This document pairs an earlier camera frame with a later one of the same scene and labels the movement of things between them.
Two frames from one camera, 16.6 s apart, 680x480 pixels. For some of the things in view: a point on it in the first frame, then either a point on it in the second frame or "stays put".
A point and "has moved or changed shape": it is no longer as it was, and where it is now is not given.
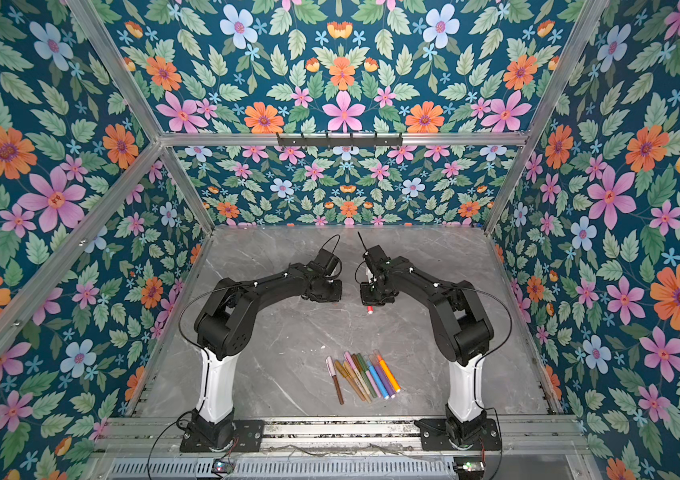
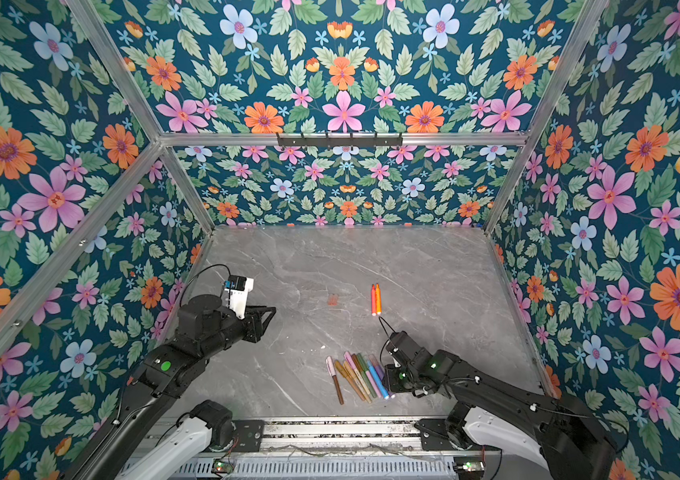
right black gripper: (368, 300) -> (389, 370)
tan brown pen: (355, 380) stays put
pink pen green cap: (370, 379) stays put
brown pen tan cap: (349, 378) stays put
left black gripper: (337, 295) -> (254, 321)
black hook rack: (340, 141) stays put
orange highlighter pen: (389, 374) has moved or changed shape
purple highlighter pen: (382, 376) stays put
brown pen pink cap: (331, 368) stays put
